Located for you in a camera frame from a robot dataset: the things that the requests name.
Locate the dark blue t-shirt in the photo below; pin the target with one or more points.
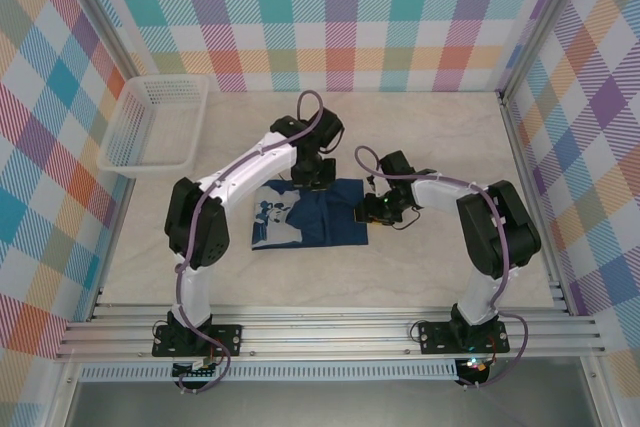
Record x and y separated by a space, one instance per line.
340 227

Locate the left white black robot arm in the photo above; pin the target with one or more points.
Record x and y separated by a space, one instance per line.
260 172

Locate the white plastic mesh basket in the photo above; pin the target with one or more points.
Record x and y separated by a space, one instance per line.
150 122

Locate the circuit board with lit LEDs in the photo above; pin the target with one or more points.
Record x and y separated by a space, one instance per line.
475 367

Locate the black circuit board white connector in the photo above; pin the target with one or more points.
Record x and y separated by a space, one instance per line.
187 373

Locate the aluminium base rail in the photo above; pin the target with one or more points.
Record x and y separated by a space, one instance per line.
325 332

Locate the aluminium table side rail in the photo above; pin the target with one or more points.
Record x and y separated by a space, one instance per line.
517 147

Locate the aluminium frame post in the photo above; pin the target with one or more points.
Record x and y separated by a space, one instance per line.
542 17
102 7

